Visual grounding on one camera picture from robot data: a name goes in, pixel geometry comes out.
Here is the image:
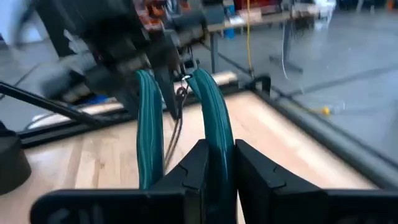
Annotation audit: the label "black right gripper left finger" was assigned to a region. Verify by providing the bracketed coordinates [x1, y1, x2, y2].
[149, 139, 210, 224]

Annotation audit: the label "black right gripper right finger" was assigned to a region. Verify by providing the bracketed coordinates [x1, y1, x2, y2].
[234, 139, 328, 224]

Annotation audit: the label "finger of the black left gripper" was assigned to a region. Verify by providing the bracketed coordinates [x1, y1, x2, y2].
[116, 88, 140, 121]
[153, 65, 180, 119]

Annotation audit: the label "green handled pruning shears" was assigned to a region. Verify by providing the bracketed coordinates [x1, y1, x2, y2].
[136, 68, 238, 224]

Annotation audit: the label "blue background container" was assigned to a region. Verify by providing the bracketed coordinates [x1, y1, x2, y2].
[223, 3, 236, 40]

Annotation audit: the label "grey background desk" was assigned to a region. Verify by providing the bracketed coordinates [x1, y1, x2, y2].
[206, 7, 312, 75]

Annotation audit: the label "black rounded base block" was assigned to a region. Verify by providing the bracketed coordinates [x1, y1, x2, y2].
[0, 120, 32, 196]

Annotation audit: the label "yellow extension cable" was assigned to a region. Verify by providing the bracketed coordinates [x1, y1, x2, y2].
[244, 0, 331, 116]

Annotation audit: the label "white power cable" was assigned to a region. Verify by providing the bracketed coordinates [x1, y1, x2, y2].
[279, 21, 346, 115]

